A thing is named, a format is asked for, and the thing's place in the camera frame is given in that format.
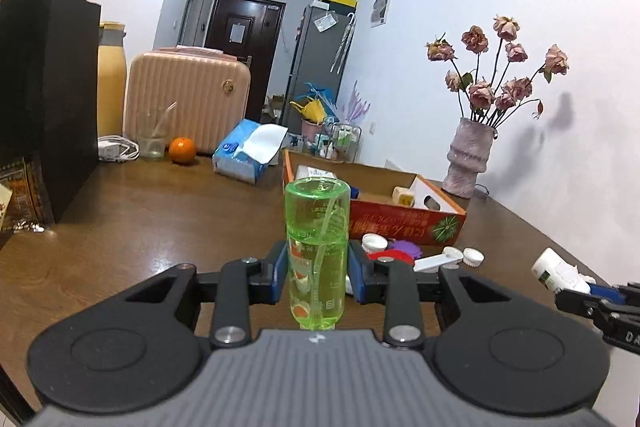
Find small white spray bottle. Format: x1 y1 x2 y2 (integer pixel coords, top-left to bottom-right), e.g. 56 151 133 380
532 248 597 294

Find green spray bottle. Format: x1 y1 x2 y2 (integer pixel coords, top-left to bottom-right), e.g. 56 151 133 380
284 176 350 331

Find large white plastic bottle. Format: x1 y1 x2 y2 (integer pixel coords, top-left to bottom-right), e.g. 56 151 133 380
295 165 336 180

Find white round jar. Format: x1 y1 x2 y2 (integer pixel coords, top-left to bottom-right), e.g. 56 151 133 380
361 233 388 254

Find red white lint brush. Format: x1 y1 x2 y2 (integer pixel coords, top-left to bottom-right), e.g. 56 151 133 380
367 246 463 273

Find red cardboard box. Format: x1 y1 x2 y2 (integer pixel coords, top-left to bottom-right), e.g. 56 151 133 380
282 150 466 247

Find white bottle cap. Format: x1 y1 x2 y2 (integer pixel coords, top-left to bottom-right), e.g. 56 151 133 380
462 247 485 268

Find beige square soap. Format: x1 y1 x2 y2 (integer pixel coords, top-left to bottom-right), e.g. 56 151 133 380
392 186 416 208

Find blue tissue pack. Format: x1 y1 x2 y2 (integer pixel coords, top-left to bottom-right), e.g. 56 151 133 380
213 119 288 185

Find pink textured vase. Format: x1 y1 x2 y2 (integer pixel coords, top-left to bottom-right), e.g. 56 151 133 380
442 117 496 199

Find orange fruit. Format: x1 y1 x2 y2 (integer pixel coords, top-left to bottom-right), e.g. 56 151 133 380
168 136 198 166

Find clear drinking glass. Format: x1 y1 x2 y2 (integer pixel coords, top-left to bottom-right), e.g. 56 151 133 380
136 102 177 160

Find yellow blue toy pile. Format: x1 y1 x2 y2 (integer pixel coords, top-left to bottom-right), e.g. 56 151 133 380
288 82 340 124

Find pink ribbed suitcase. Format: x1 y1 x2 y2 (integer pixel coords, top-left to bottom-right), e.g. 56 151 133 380
124 46 250 154

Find dried pink roses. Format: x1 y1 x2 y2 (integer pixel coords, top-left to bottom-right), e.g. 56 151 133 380
425 15 570 130

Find grey refrigerator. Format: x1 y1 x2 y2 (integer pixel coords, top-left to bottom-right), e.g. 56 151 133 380
281 0 356 133

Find dark entrance door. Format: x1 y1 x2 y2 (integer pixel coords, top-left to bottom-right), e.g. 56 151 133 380
204 0 285 121

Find yellow thermos jug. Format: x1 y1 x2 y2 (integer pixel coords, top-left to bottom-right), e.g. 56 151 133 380
96 22 128 136

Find black paper bag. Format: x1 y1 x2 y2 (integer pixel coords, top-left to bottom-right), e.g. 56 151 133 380
1 0 101 222

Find wire storage rack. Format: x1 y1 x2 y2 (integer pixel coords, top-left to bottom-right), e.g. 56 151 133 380
302 118 362 162

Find white charger cable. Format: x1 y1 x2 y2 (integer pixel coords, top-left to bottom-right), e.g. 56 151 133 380
96 133 141 164

